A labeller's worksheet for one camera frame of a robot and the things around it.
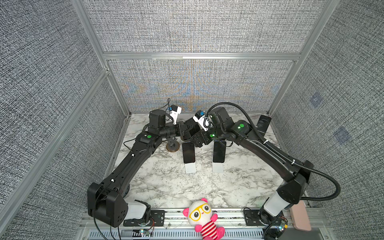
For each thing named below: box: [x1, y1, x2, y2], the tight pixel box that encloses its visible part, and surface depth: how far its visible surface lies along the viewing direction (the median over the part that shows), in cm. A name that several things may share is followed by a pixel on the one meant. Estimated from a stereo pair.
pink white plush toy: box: [182, 198, 225, 240], surface depth 69 cm
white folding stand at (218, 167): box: [212, 162, 225, 173], surface depth 92 cm
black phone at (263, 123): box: [256, 115, 272, 136], surface depth 97 cm
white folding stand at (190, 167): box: [184, 162, 197, 174], surface depth 91 cm
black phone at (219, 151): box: [213, 140, 227, 163], surface depth 87 cm
